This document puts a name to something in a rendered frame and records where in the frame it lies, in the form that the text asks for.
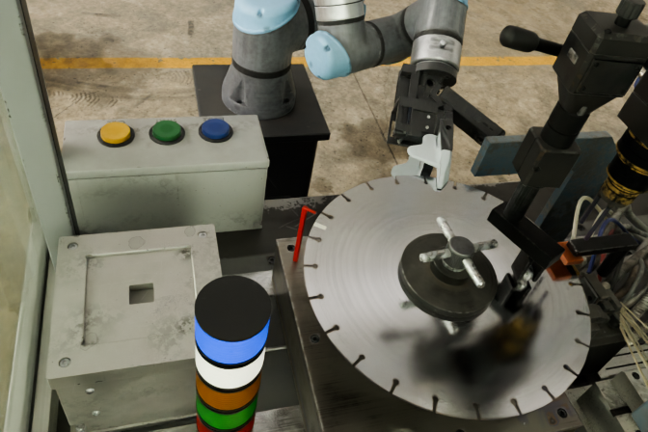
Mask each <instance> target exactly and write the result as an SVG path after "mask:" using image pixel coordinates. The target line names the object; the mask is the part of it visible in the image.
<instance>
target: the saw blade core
mask: <svg viewBox="0 0 648 432"><path fill-rule="evenodd" d="M395 179H396V181H397V182H398V183H399V184H396V181H395ZM395 179H394V177H393V176H387V177H382V178H377V179H373V180H371V181H367V182H366V183H367V184H368V186H369V187H370V188H372V189H373V190H370V189H369V187H368V186H367V184H366V183H362V184H359V185H357V186H355V187H353V188H351V189H349V190H347V191H345V192H344V193H342V194H341V195H339V196H338V197H336V198H335V199H334V200H333V201H332V202H330V203H329V204H328V205H327V206H326V207H325V208H324V210H323V211H322V213H323V214H322V213H320V215H319V216H318V217H317V219H316V221H315V223H318V224H320V225H323V226H325V227H327V228H326V229H321V228H318V227H315V226H312V228H311V230H310V234H309V237H311V238H309V237H308V240H307V243H306V248H305V253H304V266H314V265H315V266H317V268H316V269H315V268H313V267H304V280H305V287H306V291H307V294H308V298H315V297H318V296H319V295H321V296H323V298H322V299H319V298H316V299H310V305H311V308H312V310H313V313H314V315H315V317H316V319H317V321H318V323H319V325H320V326H321V328H322V330H323V331H324V333H326V332H328V331H330V330H332V329H334V327H338V330H334V331H332V332H330V333H328V334H327V335H326V336H327V337H328V339H329V340H330V342H331V343H332V344H333V345H334V347H335V348H336V349H337V351H338V352H339V353H340V354H341V355H342V356H343V357H344V359H345V360H346V361H347V362H348V363H350V364H351V365H353V364H354V363H355V362H356V361H357V360H358V359H359V358H360V356H364V360H361V361H360V362H359V363H357V364H356V365H355V368H356V369H357V370H358V371H359V372H360V373H361V374H362V375H363V376H364V377H366V378H367V379H368V380H369V381H371V382H372V383H374V384H375V385H377V386H378V387H379V388H381V389H383V390H384V391H386V392H390V390H391V388H392V385H393V380H396V381H398V385H396V386H395V389H394V391H393V393H392V395H393V396H395V397H397V398H399V399H401V400H403V401H405V402H407V403H410V404H412V405H414V406H417V407H419V408H421V409H424V410H427V411H430V412H433V406H434V400H433V397H434V396H436V397H437V398H438V401H437V402H436V414H440V415H444V416H448V417H453V418H459V419H478V417H477V413H476V409H475V408H474V406H473V404H474V403H475V404H477V405H478V409H477V410H478V413H479V417H480V420H491V419H509V418H514V417H517V416H519V415H520V414H519V413H518V411H517V409H516V407H515V405H514V404H513V403H512V402H511V400H515V401H516V406H517V408H518V410H519V412H520V413H521V415H525V414H528V413H530V412H533V411H535V410H538V409H540V408H542V407H544V406H546V405H547V404H549V403H551V402H552V401H554V399H557V398H558V397H559V396H560V395H562V394H563V393H564V392H565V391H566V390H567V389H568V388H569V387H570V386H571V385H572V383H573V382H574V381H575V380H576V378H577V376H578V375H579V374H580V372H581V369H582V367H583V365H584V363H585V360H586V357H587V354H588V351H589V348H588V347H589V346H590V340H591V318H590V316H587V315H590V311H589V307H588V303H587V299H586V296H585V293H584V290H583V288H582V285H573V286H571V285H569V284H581V282H580V279H579V277H578V275H577V274H576V272H575V270H574V268H573V267H572V265H564V263H563V262H562V260H561V259H559V260H558V261H557V262H555V263H554V264H553V265H551V266H550V267H549V268H547V269H546V270H544V272H543V273H542V275H541V276H540V278H539V279H538V280H537V282H533V281H532V280H531V281H520V282H517V281H516V279H515V276H514V274H513V271H512V269H511V265H512V263H513V262H514V260H515V258H516V257H517V255H518V254H519V252H520V251H521V249H520V248H519V247H518V246H516V245H515V244H514V243H513V242H512V241H511V240H509V239H508V238H507V237H506V236H505V235H504V234H503V233H501V232H500V231H499V230H498V229H497V228H495V227H494V226H493V225H492V224H491V223H490V222H488V221H487V219H488V217H489V215H490V213H491V211H492V209H493V208H494V207H496V206H498V205H499V204H501V203H504V201H502V200H500V199H498V198H496V197H494V196H492V195H490V194H487V196H486V198H485V200H482V198H483V197H484V194H485V192H483V191H481V190H479V189H476V188H474V187H471V186H469V185H466V184H463V183H460V182H456V189H453V187H454V181H452V180H449V181H448V182H447V183H446V184H445V186H444V187H443V188H442V189H441V190H440V189H437V178H436V177H433V176H426V177H425V180H426V183H427V184H425V183H424V177H423V175H396V176H395ZM345 198H346V199H347V200H350V201H351V202H348V201H347V200H346V199H345ZM324 214H325V215H324ZM326 215H327V216H326ZM328 216H329V217H333V219H329V217H328ZM440 216H442V217H444V218H445V220H446V221H447V223H448V224H449V226H450V228H451V229H452V231H453V232H454V234H455V235H456V236H463V237H466V238H468V239H469V240H470V241H471V242H472V243H477V242H482V241H487V240H493V239H496V240H497V241H498V243H499V245H498V247H497V248H495V249H490V250H485V251H481V252H482V253H483V254H484V255H485V256H486V257H487V258H488V259H489V260H490V262H491V263H492V265H493V267H494V269H495V271H496V274H497V279H498V289H497V293H496V295H495V297H494V299H493V301H492V302H491V304H490V305H489V306H488V308H487V309H485V310H484V311H482V312H481V313H479V314H476V315H473V316H469V317H450V316H445V315H441V314H438V313H436V312H433V311H432V310H430V309H428V308H426V307H425V306H423V305H422V304H420V303H419V302H418V301H417V300H416V299H415V298H414V297H413V296H412V295H411V294H410V293H409V291H408V290H407V288H406V287H405V285H404V283H403V282H402V279H401V276H400V271H399V263H400V259H401V257H402V254H403V252H404V250H405V248H406V246H407V245H408V244H409V243H410V242H411V241H412V240H414V239H415V238H417V237H419V236H422V235H425V234H428V233H443V232H442V230H441V229H440V227H439V225H438V224H437V222H436V220H437V218H438V217H440ZM313 238H314V239H313ZM316 239H320V240H321V241H317V240H316ZM577 311H578V312H579V313H582V314H577ZM584 314H586V315H584ZM575 339H576V340H578V341H579V342H580V343H576V342H575ZM582 344H584V345H586V346H588V347H586V346H584V345H582ZM564 365H566V366H567V367H568V369H569V370H568V369H565V368H564ZM570 370H571V371H572V372H573V373H575V374H576V375H577V376H576V375H575V374H573V373H572V372H571V371H570ZM542 387H545V388H546V389H547V391H544V390H543V389H542ZM549 394H550V395H551V396H552V397H550V396H549Z"/></svg>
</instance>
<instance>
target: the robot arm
mask: <svg viewBox="0 0 648 432"><path fill-rule="evenodd" d="M468 8H469V5H468V0H418V1H416V2H414V3H412V4H411V5H410V6H408V7H406V8H405V9H403V10H401V11H399V12H398V13H395V14H392V15H388V16H384V17H380V18H376V19H372V20H368V21H365V12H366V4H364V0H235V2H234V10H233V13H232V21H233V33H232V56H231V64H230V66H229V70H228V72H227V75H226V77H225V79H224V82H223V85H222V100H223V102H224V104H225V105H226V106H227V107H228V108H229V109H230V110H231V111H232V112H233V113H235V114H237V115H257V116H258V119H259V120H261V121H265V120H273V119H277V118H280V117H282V116H284V115H286V114H287V113H289V112H290V111H291V110H292V108H293V106H294V103H295V96H296V90H295V86H294V82H293V78H292V73H291V69H290V68H291V60H292V53H293V52H296V51H299V50H303V49H305V57H306V61H307V64H308V66H309V68H310V71H311V72H312V73H313V74H314V75H315V76H316V77H318V78H320V79H322V80H329V79H333V78H337V77H346V76H348V75H349V74H351V73H355V72H358V71H361V70H365V69H368V68H375V67H379V66H381V65H386V66H388V65H392V64H397V63H400V62H402V61H404V60H406V59H407V58H408V57H410V56H411V61H410V64H405V63H403V65H402V67H401V70H400V71H399V72H398V78H397V85H396V92H395V98H394V105H393V109H392V111H391V119H390V126H389V132H388V139H387V144H392V145H397V146H402V147H407V148H408V149H407V152H408V154H409V155H410V156H409V160H408V161H407V162H406V163H403V164H399V165H395V166H393V167H392V169H391V176H393V177H394V179H395V176H423V177H424V183H425V184H427V183H426V180H425V177H426V176H430V175H431V172H432V170H433V167H435V168H437V189H440V190H441V189H442V188H443V187H444V186H445V185H446V183H447V182H448V179H449V172H450V165H451V156H452V150H453V132H454V126H453V124H455V125H456V126H457V127H459V128H460V129H461V130H462V131H464V132H465V133H466V134H467V135H469V136H470V137H471V138H472V139H474V140H475V141H476V142H477V143H478V144H479V145H481V146H482V143H483V141H484V139H485V137H488V136H505V130H503V129H502V128H501V127H500V126H498V125H497V124H496V123H495V122H493V121H492V120H490V119H489V118H488V117H487V116H485V115H484V114H483V113H482V112H480V111H479V110H478V109H476V108H475V107H474V106H473V105H471V104H470V103H469V102H468V101H467V100H466V99H465V98H463V97H462V96H460V95H459V94H458V93H456V92H455V91H453V90H452V89H451V88H450V87H453V86H454V85H455V84H456V81H457V73H458V72H459V68H460V62H461V54H462V45H463V37H464V31H465V23H466V15H467V10H468ZM440 90H443V91H442V92H441V93H440ZM392 121H394V122H395V125H394V131H393V132H392V136H393V137H391V130H392ZM419 163H420V164H419Z"/></svg>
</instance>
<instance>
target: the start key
mask: <svg viewBox="0 0 648 432"><path fill-rule="evenodd" d="M152 135H153V137H154V138H156V139H157V140H160V141H165V142H169V141H173V140H176V139H177V138H179V137H180V135H181V127H180V125H179V124H178V123H177V122H175V121H159V122H157V123H156V124H155V125H154V126H153V128H152Z"/></svg>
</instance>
